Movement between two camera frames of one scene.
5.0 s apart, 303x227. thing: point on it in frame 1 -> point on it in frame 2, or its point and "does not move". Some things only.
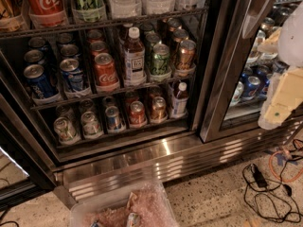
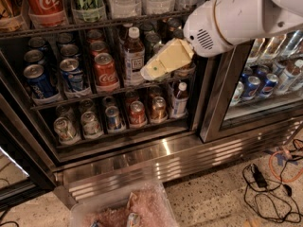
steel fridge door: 243,52 does not move
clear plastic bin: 148,205 does not move
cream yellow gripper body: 293,40 -> 202,32
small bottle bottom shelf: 180,98 does not move
